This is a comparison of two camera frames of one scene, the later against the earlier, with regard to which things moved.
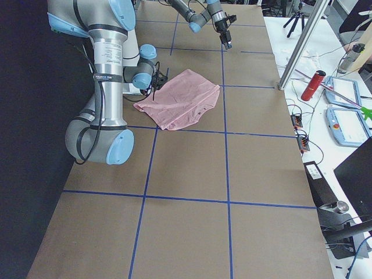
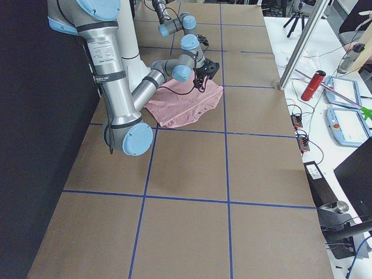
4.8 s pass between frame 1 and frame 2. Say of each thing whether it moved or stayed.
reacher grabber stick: stayed
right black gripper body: moved
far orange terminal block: stayed
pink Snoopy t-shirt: stayed
